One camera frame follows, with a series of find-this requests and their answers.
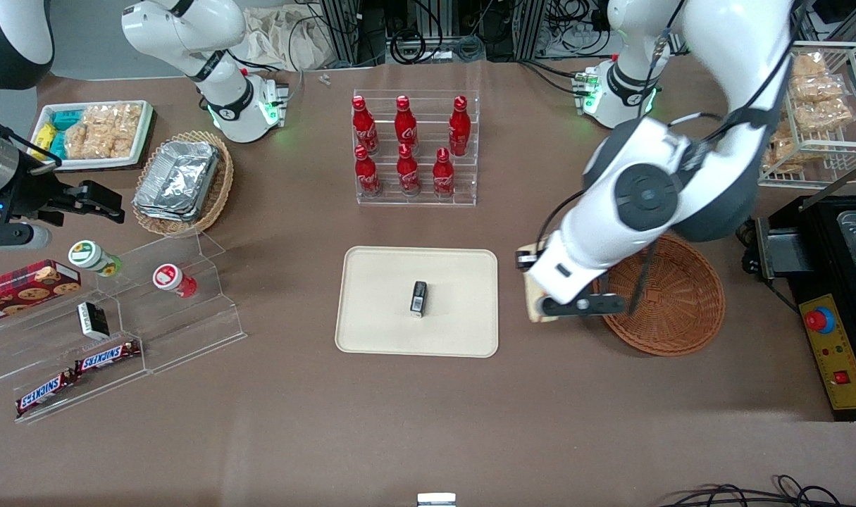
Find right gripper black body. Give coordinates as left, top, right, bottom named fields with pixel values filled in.
left=0, top=162, right=69, bottom=226

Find white snack tray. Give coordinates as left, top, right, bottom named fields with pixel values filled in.
left=33, top=101, right=154, bottom=172

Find silver foil tray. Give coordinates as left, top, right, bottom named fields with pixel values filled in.
left=133, top=201, right=201, bottom=223
left=135, top=141, right=221, bottom=212

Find brown wicker basket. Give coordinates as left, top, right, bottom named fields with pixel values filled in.
left=600, top=234, right=726, bottom=357

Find light wicker basket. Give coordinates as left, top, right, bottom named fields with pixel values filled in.
left=133, top=130, right=235, bottom=237

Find cream plastic tray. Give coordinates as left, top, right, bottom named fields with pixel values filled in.
left=335, top=246, right=500, bottom=358

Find green sunflower lid jar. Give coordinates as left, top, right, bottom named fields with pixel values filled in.
left=68, top=240, right=123, bottom=277

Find rice cracker bag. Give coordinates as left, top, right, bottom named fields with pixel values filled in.
left=762, top=134, right=810, bottom=174
left=794, top=99, right=856, bottom=132
left=82, top=104, right=144, bottom=133
left=790, top=53, right=830, bottom=80
left=787, top=74, right=845, bottom=104
left=65, top=127, right=137, bottom=160

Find red tartan cookie box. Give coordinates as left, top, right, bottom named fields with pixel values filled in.
left=0, top=260, right=82, bottom=326

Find red lid jar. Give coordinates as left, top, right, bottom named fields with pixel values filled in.
left=153, top=263, right=197, bottom=298

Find Snickers chocolate bar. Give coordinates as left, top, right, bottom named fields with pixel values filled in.
left=74, top=340, right=141, bottom=374
left=15, top=371, right=77, bottom=415

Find clear acrylic stepped shelf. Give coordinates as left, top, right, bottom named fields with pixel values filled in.
left=0, top=229, right=247, bottom=423

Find red cola bottle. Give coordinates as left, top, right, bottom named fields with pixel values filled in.
left=397, top=143, right=421, bottom=196
left=449, top=95, right=472, bottom=157
left=395, top=95, right=418, bottom=149
left=351, top=95, right=379, bottom=156
left=433, top=146, right=457, bottom=199
left=354, top=144, right=383, bottom=198

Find clear acrylic bottle rack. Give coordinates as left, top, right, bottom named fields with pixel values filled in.
left=352, top=89, right=479, bottom=207

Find black metal appliance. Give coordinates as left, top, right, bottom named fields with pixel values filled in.
left=741, top=151, right=856, bottom=423

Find cream cloth bag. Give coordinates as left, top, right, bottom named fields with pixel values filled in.
left=243, top=6, right=338, bottom=71

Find yellow emergency stop box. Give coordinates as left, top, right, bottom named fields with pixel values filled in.
left=799, top=294, right=856, bottom=411

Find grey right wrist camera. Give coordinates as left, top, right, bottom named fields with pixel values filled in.
left=0, top=223, right=52, bottom=251

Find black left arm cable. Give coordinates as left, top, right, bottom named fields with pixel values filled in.
left=537, top=0, right=798, bottom=315

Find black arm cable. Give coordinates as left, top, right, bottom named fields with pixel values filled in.
left=0, top=108, right=63, bottom=168
left=537, top=0, right=798, bottom=315

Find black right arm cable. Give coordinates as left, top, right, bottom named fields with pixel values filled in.
left=0, top=108, right=63, bottom=168

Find black floor cables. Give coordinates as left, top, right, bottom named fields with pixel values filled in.
left=653, top=474, right=856, bottom=507

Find black cable coil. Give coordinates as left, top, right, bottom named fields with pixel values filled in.
left=389, top=27, right=439, bottom=65

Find white wire rack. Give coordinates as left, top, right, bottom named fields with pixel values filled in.
left=757, top=41, right=856, bottom=189

